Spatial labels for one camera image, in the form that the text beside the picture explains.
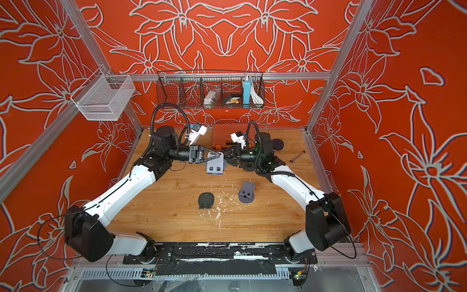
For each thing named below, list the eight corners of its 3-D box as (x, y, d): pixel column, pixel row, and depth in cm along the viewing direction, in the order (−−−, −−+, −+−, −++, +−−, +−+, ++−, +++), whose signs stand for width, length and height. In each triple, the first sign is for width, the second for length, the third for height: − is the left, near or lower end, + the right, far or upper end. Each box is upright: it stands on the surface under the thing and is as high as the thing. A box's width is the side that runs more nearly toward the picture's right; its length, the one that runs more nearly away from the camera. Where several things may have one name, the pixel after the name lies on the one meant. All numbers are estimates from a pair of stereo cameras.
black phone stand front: (197, 208, 88) (196, 207, 86) (199, 194, 93) (198, 192, 91) (213, 208, 88) (213, 207, 86) (214, 194, 93) (214, 192, 91)
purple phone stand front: (237, 200, 90) (238, 195, 85) (244, 185, 96) (244, 179, 91) (251, 206, 89) (252, 200, 84) (257, 189, 94) (258, 184, 89)
